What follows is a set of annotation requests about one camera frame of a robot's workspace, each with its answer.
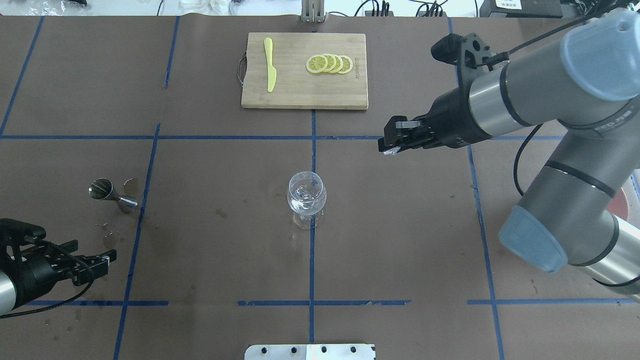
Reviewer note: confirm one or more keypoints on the steel jigger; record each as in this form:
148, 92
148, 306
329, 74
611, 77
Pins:
102, 189

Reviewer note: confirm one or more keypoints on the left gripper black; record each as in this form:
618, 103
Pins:
34, 271

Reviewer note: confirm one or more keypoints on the lemon slice leftmost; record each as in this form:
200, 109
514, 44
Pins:
317, 64

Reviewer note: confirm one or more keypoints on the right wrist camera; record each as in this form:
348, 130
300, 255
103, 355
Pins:
471, 56

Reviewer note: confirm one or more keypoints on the lemon slice rightmost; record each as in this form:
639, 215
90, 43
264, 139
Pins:
347, 64

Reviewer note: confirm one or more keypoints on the yellow plastic knife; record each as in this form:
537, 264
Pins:
268, 45

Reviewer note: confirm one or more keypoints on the pink bowl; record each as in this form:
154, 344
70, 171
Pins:
632, 212

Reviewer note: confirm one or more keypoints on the clear wine glass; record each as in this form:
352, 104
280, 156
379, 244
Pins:
306, 196

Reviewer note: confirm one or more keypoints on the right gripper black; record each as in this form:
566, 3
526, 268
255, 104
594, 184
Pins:
450, 120

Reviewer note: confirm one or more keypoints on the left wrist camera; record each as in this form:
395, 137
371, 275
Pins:
18, 233

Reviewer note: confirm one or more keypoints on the lemon slice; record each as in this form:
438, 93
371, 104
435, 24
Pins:
331, 62
317, 64
337, 64
347, 64

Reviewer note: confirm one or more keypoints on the bamboo cutting board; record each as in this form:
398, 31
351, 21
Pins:
296, 88

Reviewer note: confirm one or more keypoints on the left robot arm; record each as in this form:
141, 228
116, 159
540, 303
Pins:
9, 304

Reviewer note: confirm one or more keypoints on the aluminium frame post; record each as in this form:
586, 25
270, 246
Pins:
313, 11

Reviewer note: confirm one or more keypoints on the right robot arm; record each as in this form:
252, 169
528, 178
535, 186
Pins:
587, 81

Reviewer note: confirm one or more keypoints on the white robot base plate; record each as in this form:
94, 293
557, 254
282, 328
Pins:
327, 351

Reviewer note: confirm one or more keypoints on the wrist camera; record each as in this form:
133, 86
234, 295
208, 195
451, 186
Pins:
18, 233
471, 56

